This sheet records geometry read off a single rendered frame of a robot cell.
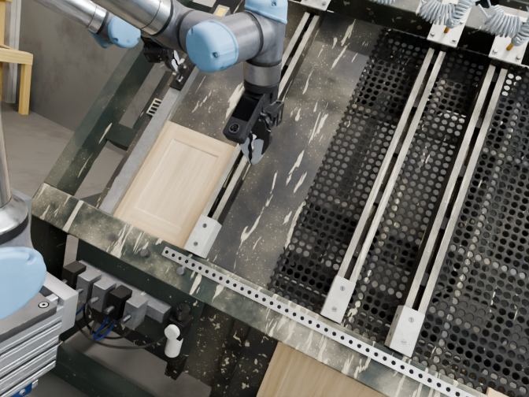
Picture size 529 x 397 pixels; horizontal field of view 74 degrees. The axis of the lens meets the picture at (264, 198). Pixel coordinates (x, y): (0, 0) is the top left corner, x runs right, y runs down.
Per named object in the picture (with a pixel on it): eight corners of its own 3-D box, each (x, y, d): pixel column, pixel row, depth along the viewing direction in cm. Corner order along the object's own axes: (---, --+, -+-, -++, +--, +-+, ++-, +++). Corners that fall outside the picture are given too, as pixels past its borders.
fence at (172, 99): (104, 211, 129) (98, 209, 125) (220, 12, 149) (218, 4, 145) (115, 217, 128) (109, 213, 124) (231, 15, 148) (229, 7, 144)
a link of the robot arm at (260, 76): (270, 71, 65) (233, 58, 67) (268, 94, 68) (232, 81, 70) (289, 57, 69) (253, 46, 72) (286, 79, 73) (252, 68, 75)
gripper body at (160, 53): (153, 46, 123) (138, 19, 111) (177, 46, 122) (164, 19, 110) (149, 64, 121) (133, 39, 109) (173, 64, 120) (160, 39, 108)
